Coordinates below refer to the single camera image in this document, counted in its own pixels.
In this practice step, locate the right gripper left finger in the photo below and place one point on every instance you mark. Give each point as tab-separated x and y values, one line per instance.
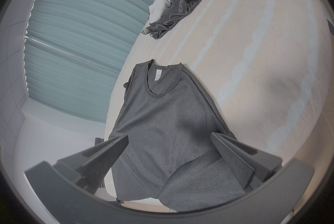
96	165

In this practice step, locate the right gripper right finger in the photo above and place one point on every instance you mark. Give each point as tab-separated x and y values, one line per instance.
242	162

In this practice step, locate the black T-shirt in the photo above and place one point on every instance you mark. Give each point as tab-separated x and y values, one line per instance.
169	126

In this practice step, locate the bed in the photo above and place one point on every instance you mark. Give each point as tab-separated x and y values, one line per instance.
261	61

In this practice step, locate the dark chest of drawers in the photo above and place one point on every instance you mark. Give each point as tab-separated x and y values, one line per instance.
99	140

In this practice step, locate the blue-green curtain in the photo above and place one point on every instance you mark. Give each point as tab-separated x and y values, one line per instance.
91	8
73	81

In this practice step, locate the black shiny garment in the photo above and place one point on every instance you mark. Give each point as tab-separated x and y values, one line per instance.
174	11

